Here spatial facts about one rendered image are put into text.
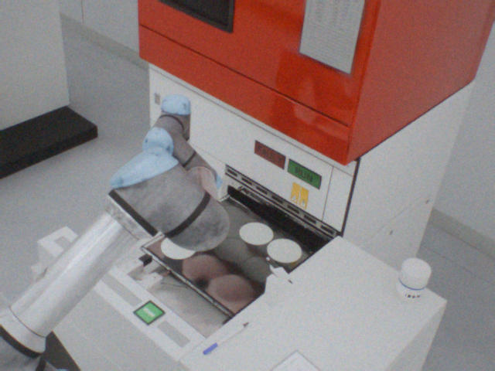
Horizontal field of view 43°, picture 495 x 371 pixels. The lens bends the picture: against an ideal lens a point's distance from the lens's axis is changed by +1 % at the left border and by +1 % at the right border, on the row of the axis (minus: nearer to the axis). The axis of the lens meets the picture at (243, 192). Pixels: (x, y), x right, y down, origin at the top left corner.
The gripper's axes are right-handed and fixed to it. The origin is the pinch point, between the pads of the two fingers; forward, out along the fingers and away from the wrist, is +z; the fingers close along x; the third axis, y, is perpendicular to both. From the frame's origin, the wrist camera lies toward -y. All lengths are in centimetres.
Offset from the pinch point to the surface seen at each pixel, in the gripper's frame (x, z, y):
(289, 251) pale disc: 7.6, 8.9, -31.6
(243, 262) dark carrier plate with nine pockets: 12.5, 8.9, -17.8
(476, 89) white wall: -114, 18, -134
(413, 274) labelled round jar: 32, -8, -58
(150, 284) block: 22.1, 8.2, 7.5
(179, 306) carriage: 27.4, 10.9, -0.3
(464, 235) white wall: -99, 95, -147
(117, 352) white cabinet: 35.3, 20.2, 15.0
